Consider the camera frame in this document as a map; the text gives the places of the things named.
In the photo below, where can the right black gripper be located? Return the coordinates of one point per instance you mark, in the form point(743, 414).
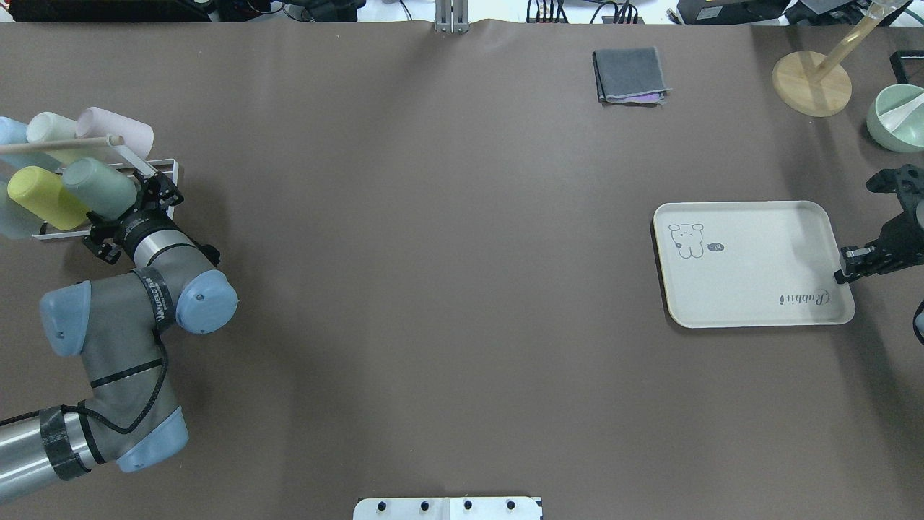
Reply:
point(902, 240)

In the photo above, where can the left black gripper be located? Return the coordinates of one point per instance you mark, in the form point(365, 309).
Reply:
point(132, 230)

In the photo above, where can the sage green cup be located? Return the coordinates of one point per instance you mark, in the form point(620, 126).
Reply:
point(107, 192)

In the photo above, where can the cream rabbit tray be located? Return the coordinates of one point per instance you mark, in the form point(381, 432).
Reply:
point(743, 264)

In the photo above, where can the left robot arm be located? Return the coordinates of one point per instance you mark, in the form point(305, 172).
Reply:
point(115, 326)

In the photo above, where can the yellow-green cup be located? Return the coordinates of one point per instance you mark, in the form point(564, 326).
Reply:
point(43, 193)

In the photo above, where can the pink cup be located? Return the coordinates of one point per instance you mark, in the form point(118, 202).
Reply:
point(99, 122)

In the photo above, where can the pale grey-blue cup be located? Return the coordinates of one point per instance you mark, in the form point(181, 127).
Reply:
point(16, 221)

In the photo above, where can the white cream cup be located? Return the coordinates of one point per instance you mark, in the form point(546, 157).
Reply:
point(52, 127)

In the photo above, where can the light blue cup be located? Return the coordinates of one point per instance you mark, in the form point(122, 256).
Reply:
point(15, 132)

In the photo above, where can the white ceramic spoon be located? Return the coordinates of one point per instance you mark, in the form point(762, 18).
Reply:
point(894, 118)

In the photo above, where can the green bowl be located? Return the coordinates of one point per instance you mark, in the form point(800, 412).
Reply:
point(908, 137)

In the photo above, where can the wooden mug tree stand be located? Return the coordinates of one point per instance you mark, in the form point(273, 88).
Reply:
point(816, 85)

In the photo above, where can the folded grey cloth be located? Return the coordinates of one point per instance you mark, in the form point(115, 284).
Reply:
point(629, 75)

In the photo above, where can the white wire cup rack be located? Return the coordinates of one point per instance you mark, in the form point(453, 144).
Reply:
point(131, 165)

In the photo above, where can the wooden rack handle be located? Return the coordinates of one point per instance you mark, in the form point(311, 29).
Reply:
point(64, 144)

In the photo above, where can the aluminium frame post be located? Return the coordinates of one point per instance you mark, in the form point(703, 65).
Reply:
point(451, 16)

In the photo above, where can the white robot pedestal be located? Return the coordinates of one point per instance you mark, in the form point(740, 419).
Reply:
point(461, 507)

